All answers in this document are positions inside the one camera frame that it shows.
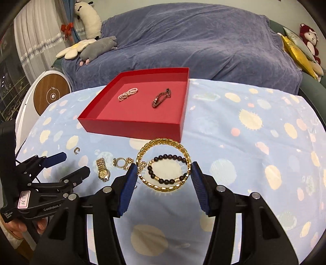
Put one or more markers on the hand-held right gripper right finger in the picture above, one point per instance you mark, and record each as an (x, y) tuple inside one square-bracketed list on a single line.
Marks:
[(201, 188)]

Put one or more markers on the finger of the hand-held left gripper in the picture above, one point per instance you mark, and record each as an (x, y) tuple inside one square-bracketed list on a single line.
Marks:
[(54, 158), (81, 172)]

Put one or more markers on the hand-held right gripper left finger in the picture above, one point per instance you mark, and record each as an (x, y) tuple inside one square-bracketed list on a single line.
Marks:
[(127, 188)]

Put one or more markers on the gold wristwatch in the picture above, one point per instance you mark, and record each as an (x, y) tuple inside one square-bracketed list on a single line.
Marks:
[(103, 174)]

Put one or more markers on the red cardboard box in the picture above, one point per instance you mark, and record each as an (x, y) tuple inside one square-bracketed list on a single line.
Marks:
[(132, 127)]

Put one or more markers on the person's left hand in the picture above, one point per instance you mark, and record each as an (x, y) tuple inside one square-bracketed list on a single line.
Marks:
[(15, 230)]

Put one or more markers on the blue planet print tablecloth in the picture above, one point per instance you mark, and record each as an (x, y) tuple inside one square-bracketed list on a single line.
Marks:
[(242, 165)]

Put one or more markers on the round white wood-faced appliance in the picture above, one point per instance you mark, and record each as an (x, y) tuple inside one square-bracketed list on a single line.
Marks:
[(51, 89)]

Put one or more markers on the flower shaped cushion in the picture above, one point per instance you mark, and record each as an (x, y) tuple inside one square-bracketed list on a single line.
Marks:
[(72, 49)]

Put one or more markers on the grey plush toy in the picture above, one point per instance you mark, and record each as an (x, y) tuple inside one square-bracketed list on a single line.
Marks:
[(94, 49)]

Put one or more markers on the white sheer curtain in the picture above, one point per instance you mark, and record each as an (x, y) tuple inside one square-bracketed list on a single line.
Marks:
[(38, 38)]

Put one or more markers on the red bow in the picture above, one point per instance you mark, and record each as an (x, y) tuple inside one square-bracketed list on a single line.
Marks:
[(67, 28)]

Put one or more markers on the white sheep plush toy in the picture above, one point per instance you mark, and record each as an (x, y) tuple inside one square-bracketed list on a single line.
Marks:
[(91, 23)]

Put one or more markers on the blue curtain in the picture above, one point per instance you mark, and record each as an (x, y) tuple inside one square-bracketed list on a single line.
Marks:
[(70, 12)]

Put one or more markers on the green sofa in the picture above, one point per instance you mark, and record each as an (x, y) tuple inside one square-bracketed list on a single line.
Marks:
[(309, 84)]

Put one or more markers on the blue sofa blanket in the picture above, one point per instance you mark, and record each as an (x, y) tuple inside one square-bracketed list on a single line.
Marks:
[(191, 38)]

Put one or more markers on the gold cushion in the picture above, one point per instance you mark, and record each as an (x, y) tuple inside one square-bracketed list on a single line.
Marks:
[(298, 54)]

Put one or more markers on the cream plush toy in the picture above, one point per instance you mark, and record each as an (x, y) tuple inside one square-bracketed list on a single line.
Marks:
[(318, 70)]

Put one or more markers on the silver cushion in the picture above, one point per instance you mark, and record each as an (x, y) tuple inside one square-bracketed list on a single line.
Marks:
[(296, 40)]

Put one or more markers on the red monkey plush toy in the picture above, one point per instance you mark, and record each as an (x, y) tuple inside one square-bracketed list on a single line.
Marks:
[(309, 33)]

